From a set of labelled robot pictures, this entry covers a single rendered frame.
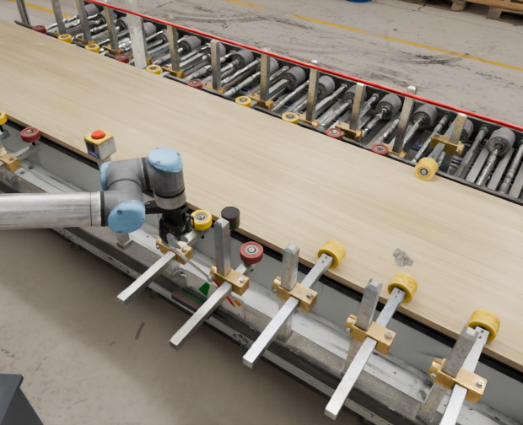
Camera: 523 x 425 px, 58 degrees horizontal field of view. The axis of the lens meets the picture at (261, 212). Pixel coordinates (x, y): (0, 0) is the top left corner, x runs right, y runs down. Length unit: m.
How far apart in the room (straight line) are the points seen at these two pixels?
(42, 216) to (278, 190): 0.98
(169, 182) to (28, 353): 1.57
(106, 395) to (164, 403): 0.27
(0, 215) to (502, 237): 1.61
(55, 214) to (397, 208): 1.24
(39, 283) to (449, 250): 2.16
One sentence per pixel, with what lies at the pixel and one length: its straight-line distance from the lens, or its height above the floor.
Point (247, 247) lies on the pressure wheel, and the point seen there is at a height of 0.90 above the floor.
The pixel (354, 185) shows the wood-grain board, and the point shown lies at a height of 0.90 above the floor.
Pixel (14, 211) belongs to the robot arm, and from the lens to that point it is 1.23.
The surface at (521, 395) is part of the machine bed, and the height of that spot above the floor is 0.75.
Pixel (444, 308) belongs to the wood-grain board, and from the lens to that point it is 1.62.
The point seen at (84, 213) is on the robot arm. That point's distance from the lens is 1.22.
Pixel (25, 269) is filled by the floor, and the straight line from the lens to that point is 3.07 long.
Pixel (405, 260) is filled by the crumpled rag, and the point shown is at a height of 0.91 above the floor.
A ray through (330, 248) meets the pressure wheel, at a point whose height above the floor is 0.98.
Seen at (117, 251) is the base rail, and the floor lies 0.69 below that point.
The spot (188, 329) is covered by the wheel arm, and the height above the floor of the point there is 0.86.
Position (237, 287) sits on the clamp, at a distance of 1.60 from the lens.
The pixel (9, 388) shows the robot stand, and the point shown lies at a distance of 1.87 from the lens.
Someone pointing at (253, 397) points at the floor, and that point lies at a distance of 2.35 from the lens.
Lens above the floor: 2.10
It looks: 42 degrees down
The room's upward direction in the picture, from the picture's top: 2 degrees clockwise
